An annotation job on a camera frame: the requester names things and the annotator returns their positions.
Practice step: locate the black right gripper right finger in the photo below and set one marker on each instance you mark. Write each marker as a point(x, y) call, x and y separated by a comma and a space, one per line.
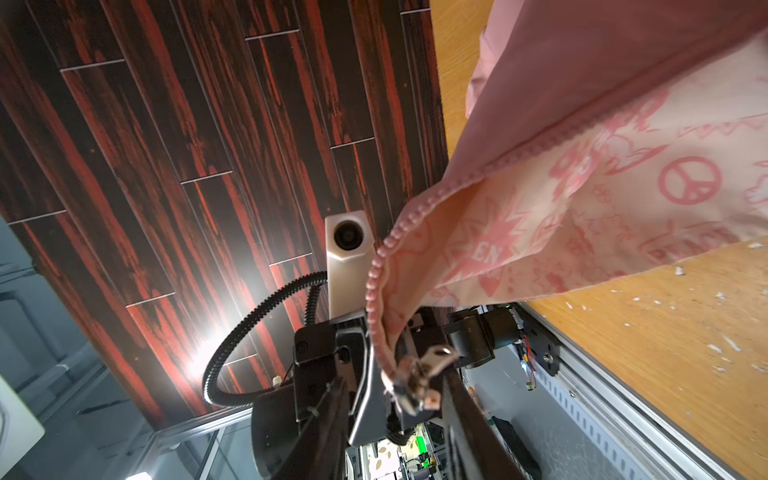
point(473, 451)

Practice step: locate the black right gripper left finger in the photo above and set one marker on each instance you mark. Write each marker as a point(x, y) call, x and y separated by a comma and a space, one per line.
point(320, 450)

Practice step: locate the pink zip-up jacket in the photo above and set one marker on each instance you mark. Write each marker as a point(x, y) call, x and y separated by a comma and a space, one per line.
point(605, 139)

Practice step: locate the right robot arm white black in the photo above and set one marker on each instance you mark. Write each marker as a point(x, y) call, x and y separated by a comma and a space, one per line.
point(340, 347)

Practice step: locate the aluminium front rail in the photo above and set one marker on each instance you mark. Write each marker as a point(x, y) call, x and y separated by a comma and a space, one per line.
point(584, 422)

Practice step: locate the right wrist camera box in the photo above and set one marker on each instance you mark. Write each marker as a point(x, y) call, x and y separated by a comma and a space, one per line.
point(350, 249)

